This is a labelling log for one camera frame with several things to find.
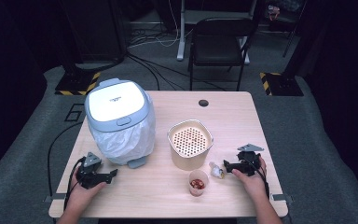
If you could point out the red date slices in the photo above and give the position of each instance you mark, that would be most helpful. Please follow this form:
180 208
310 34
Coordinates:
197 184

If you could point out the clear plastic cup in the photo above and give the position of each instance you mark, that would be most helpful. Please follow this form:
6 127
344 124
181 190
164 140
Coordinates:
198 192

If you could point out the black base with striped tape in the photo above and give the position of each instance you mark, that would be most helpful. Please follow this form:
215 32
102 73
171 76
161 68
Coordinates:
74 84
284 85

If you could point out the black folding chair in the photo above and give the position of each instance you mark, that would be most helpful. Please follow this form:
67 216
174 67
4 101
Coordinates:
219 46

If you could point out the white grey lidded trash can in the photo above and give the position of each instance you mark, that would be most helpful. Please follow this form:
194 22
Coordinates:
115 99

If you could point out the person's left hand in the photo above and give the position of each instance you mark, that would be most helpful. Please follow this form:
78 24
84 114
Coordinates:
82 194

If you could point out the white desk frame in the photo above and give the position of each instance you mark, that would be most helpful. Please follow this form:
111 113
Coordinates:
181 40

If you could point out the beige strainer bucket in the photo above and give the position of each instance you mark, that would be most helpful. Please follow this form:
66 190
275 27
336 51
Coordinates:
190 141

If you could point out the metal stand with clutter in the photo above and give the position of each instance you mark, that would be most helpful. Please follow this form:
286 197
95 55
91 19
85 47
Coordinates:
287 18

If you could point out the crumpled clear wrapper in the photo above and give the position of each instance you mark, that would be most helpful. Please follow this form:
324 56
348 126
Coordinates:
216 170

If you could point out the black cabinet stand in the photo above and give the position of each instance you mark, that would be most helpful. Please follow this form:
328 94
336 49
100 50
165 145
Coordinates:
93 31

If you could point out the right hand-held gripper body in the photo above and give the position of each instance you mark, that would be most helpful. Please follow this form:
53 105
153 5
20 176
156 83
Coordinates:
248 163

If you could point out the person's right hand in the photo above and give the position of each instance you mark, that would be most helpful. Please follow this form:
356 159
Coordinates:
254 185

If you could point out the white plastic trash bag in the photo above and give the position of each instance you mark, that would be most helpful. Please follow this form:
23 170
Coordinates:
124 143

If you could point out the grey table clamp bracket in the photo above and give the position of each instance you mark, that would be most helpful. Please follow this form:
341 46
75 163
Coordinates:
56 198
281 197

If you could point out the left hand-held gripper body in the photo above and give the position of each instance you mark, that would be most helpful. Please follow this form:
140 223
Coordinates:
90 177

